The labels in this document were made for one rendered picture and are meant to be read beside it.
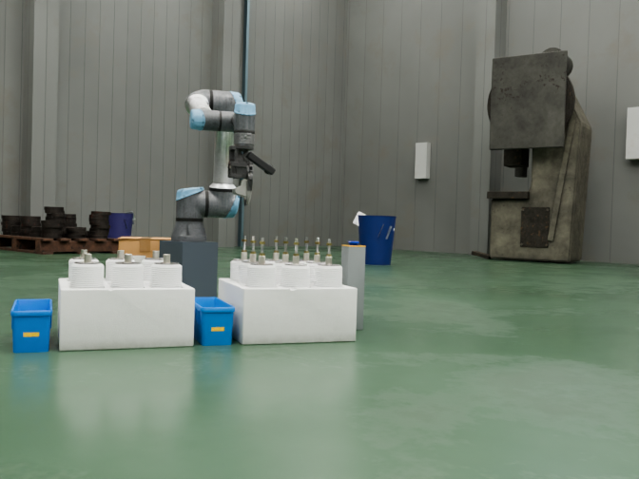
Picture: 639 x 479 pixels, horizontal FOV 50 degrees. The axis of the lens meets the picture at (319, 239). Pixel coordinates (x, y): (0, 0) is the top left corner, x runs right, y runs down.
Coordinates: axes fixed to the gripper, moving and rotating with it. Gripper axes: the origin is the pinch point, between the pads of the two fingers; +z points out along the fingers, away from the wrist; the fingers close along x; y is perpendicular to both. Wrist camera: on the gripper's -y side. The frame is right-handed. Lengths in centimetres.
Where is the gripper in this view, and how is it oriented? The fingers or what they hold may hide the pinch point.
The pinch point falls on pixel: (247, 201)
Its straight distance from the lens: 251.9
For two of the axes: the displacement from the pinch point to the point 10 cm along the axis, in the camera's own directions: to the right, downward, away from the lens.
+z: -0.3, 10.0, 0.2
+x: 2.8, 0.3, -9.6
